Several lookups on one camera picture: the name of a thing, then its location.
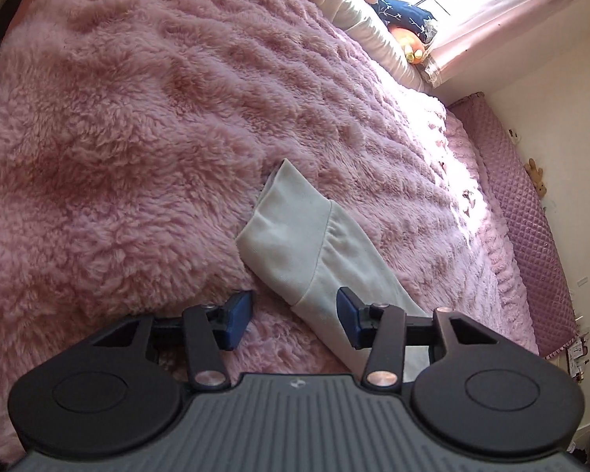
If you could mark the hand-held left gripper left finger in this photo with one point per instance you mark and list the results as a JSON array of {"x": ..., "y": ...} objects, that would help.
[{"x": 238, "y": 318}]

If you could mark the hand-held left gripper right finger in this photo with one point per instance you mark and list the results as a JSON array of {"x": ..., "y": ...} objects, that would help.
[{"x": 349, "y": 318}]

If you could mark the white printed sweatshirt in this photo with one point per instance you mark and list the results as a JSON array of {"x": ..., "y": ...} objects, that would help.
[{"x": 295, "y": 236}]

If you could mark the pink fluffy blanket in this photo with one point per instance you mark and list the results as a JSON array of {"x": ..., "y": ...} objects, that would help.
[{"x": 128, "y": 157}]

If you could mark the purple quilted headboard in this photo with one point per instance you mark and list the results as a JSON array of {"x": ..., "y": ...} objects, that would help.
[{"x": 521, "y": 206}]

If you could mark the brown teddy bear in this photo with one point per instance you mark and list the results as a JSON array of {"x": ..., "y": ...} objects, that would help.
[{"x": 536, "y": 176}]

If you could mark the orange plush toy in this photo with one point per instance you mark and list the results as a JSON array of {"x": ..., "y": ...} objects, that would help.
[{"x": 405, "y": 39}]

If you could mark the white pillow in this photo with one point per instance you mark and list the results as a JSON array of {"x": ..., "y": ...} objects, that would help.
[{"x": 354, "y": 19}]

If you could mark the navy floral pillow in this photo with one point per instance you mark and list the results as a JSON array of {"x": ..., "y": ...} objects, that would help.
[{"x": 408, "y": 14}]

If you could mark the pink sheer curtain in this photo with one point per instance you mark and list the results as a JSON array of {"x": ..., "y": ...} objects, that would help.
[{"x": 496, "y": 24}]

